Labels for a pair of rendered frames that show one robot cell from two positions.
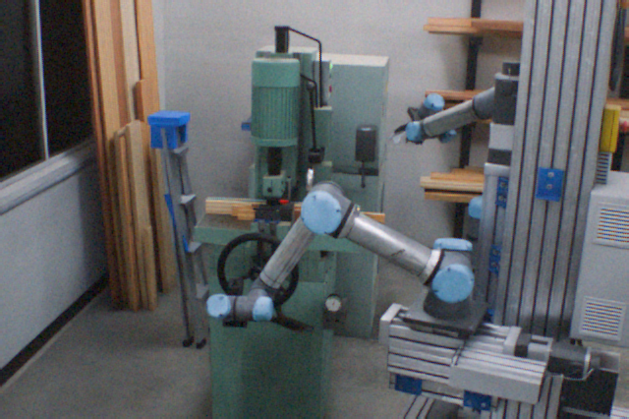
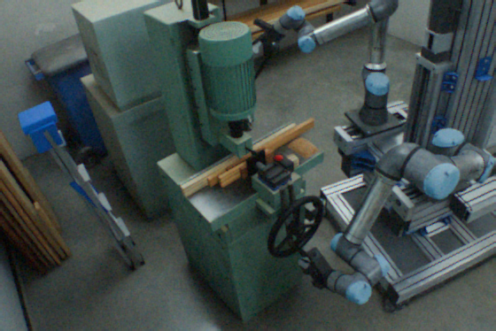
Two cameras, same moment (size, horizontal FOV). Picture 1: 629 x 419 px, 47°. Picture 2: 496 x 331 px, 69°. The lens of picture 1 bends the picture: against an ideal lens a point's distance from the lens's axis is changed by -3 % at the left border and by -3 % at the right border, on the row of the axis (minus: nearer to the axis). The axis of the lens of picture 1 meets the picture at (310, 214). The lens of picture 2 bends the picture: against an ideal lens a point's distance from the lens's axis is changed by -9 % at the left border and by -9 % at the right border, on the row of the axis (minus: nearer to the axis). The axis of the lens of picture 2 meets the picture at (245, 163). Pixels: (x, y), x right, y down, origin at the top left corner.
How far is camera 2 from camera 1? 2.03 m
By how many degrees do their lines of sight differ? 41
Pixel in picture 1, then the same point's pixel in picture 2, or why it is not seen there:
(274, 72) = (244, 46)
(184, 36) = not seen: outside the picture
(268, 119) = (244, 94)
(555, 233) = (479, 96)
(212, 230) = (226, 214)
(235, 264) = (246, 225)
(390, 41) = not seen: outside the picture
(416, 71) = not seen: outside the picture
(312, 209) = (445, 184)
